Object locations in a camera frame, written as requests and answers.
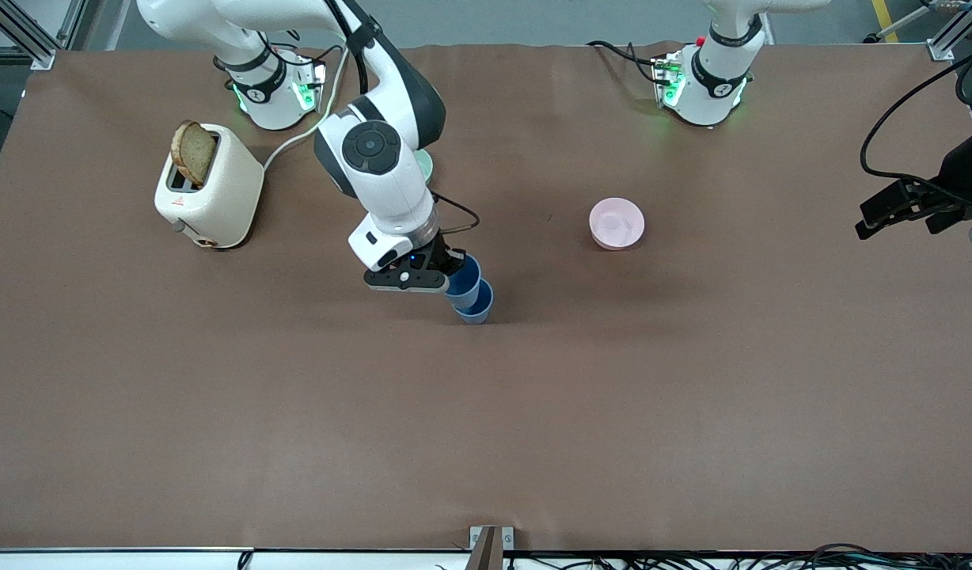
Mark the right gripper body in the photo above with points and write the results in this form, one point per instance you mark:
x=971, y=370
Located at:
x=440, y=257

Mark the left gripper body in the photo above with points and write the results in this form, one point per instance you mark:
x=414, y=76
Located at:
x=958, y=174

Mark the blue plastic cup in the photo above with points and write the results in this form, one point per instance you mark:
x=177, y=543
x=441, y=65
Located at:
x=466, y=289
x=482, y=310

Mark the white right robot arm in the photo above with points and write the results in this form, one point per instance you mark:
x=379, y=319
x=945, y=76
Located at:
x=391, y=182

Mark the green bowl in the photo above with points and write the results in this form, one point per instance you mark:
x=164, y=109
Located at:
x=427, y=166

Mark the grey metal rod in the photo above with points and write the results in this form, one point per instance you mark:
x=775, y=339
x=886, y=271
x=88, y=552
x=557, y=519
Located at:
x=897, y=24

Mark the cream toaster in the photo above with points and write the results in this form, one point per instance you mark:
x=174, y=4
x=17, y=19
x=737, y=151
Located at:
x=225, y=190

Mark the pink bowl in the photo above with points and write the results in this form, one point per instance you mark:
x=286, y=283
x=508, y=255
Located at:
x=616, y=224

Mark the brown table cover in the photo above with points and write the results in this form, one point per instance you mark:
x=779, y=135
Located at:
x=486, y=435

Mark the brown bread slice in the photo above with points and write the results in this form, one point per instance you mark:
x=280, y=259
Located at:
x=193, y=154

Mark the aluminium frame profile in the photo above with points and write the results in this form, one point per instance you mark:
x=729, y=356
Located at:
x=941, y=49
x=43, y=59

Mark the grey metal bracket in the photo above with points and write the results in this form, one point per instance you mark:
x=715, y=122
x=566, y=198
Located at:
x=476, y=538

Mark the brown upright post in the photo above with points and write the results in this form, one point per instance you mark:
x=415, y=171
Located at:
x=486, y=554

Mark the white table edge rail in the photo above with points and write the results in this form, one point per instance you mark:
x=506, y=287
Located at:
x=98, y=560

